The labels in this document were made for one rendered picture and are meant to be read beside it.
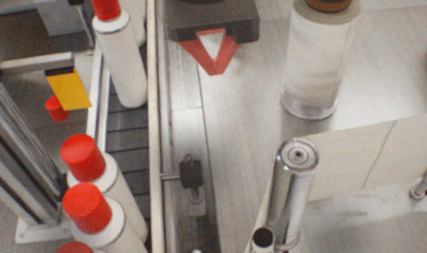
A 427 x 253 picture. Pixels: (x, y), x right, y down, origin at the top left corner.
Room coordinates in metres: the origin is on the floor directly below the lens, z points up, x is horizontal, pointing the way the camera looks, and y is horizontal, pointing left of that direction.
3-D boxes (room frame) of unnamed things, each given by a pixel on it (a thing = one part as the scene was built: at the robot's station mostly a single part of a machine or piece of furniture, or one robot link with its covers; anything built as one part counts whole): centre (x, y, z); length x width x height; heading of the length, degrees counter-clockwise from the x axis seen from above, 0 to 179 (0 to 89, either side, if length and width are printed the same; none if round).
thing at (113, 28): (0.45, 0.11, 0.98); 0.05 x 0.05 x 0.20
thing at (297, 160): (0.19, -0.08, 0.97); 0.05 x 0.05 x 0.19
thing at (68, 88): (0.27, 0.13, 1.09); 0.03 x 0.01 x 0.06; 91
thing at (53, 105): (0.47, 0.26, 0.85); 0.03 x 0.03 x 0.03
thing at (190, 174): (0.28, 0.03, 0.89); 0.03 x 0.03 x 0.12; 1
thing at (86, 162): (0.21, 0.12, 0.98); 0.05 x 0.05 x 0.20
